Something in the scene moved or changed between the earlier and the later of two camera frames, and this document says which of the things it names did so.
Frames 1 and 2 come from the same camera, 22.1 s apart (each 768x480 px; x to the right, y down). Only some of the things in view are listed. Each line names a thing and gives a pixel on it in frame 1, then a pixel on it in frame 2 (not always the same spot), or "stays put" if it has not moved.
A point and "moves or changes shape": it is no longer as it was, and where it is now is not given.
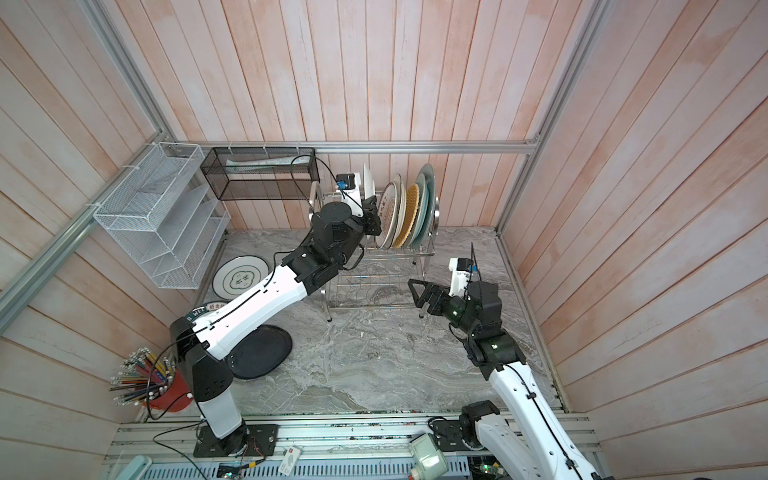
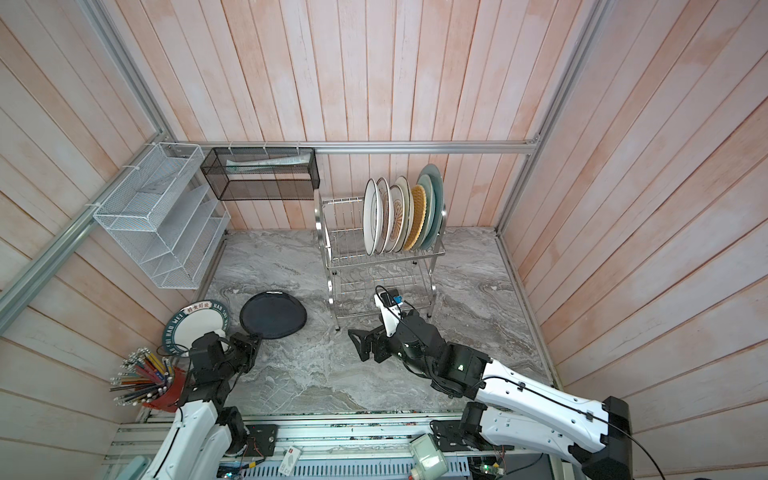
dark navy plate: [261, 352] moves or changes shape
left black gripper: [369, 215] -> [248, 344]
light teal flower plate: [423, 190] moves or changes shape
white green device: [428, 461] stays put
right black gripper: [442, 295] -> [368, 344]
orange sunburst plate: [368, 183] -> [385, 215]
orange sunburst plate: [388, 207] moves or changes shape
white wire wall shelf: [167, 216] stays put
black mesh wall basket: [261, 173] stays put
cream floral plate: [401, 209] moves or changes shape
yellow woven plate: [409, 217] moves or changes shape
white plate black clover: [237, 275] moves or changes shape
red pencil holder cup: [147, 380] stays put
